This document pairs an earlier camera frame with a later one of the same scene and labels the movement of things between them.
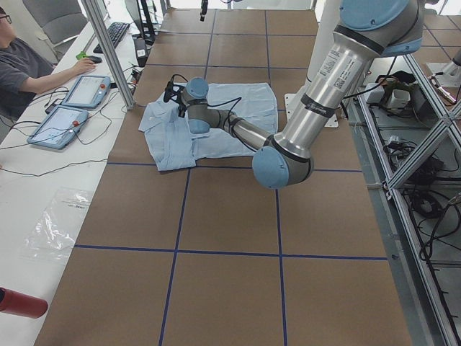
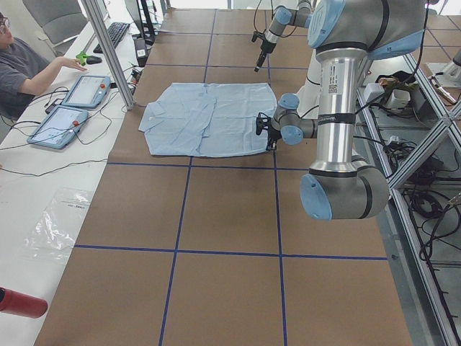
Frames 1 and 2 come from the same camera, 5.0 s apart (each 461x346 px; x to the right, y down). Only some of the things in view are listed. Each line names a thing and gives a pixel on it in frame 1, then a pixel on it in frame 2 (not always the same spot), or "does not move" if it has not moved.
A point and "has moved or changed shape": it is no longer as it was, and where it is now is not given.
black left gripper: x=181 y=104 → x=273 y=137
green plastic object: x=82 y=54 does not move
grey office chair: x=58 y=21 does not move
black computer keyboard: x=116 y=32 does not move
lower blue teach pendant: x=59 y=127 does not move
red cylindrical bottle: x=19 y=303 does not move
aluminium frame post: x=93 y=11 does not move
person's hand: x=83 y=65 → x=65 y=61
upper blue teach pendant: x=88 y=91 does not move
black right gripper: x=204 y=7 → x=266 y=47
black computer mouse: x=96 y=60 does not move
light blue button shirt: x=171 y=145 has moved or changed shape
